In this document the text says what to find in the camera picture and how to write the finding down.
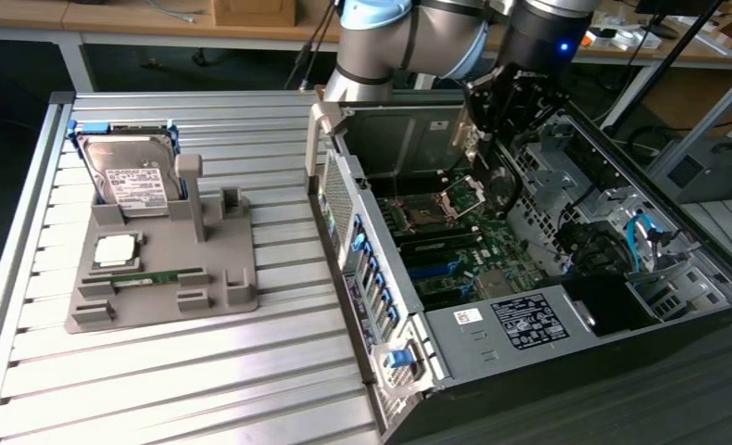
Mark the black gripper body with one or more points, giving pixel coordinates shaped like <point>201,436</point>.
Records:
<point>539,37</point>

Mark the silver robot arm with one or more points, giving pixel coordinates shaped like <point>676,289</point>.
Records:
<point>372,46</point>

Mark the metal disk bay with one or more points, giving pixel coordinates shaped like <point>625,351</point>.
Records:
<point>557,185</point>

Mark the silver socket cover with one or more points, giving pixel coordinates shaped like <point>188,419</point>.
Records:
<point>461,194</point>

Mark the black stand pole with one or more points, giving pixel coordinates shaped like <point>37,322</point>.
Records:
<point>668,60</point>

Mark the CPU socket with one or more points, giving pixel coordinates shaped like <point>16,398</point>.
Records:
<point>421,213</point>

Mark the grey desktop tower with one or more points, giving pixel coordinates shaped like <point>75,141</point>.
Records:
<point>712,171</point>

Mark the black RAM stick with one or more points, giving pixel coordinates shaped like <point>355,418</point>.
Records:
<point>440,245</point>

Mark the green motherboard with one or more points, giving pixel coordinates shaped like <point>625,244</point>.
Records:
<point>508,264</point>

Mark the blue expansion slot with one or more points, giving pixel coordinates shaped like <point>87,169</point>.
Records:
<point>433,270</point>

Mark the silver chipset heatsink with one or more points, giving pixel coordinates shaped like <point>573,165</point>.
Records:
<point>492,283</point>

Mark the cardboard box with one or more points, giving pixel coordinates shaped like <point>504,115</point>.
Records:
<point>255,11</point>

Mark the black plastic shroud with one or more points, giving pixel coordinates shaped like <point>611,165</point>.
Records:
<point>607,301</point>

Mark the grey power supply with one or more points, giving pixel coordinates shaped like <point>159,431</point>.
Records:
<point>501,334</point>

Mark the wooden desk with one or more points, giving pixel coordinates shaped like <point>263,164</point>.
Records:
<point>156,18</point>

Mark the blue case latch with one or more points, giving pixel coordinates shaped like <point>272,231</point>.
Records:
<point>396,359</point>

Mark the hard disk with blue carrier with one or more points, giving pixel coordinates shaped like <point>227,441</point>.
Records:
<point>131,176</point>

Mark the black open PC case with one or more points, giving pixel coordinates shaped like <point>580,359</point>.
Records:
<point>681,371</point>

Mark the grey parts rack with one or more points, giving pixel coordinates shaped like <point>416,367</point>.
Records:
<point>156,259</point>

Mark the green RAM stick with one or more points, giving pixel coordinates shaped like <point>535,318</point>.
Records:
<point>149,277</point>

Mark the silver CPU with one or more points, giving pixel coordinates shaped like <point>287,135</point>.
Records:
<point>115,250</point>

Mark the aluminium frame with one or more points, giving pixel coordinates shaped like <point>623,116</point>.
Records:
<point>731,106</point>

